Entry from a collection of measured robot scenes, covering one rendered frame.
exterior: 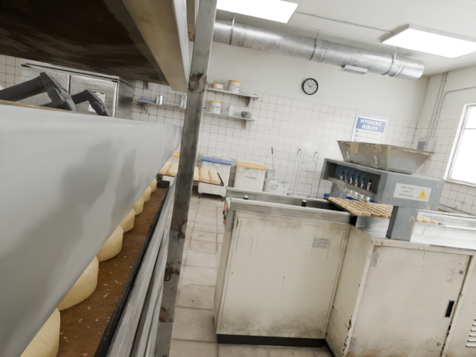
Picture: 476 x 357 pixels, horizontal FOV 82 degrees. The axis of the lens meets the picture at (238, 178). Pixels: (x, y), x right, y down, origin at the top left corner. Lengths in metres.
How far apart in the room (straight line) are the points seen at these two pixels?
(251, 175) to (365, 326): 3.53
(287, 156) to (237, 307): 4.27
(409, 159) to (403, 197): 0.23
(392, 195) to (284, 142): 4.22
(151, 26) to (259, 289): 1.60
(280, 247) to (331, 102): 4.64
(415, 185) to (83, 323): 1.57
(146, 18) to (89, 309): 0.18
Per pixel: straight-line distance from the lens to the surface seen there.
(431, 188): 1.70
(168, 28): 0.21
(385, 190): 1.55
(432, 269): 1.90
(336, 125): 5.98
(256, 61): 5.67
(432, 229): 2.01
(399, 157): 1.69
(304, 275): 1.75
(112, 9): 0.21
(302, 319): 1.90
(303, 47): 4.78
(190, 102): 0.50
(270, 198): 1.83
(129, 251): 0.26
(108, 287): 0.22
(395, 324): 1.95
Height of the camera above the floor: 1.25
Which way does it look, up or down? 9 degrees down
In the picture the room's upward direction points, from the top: 9 degrees clockwise
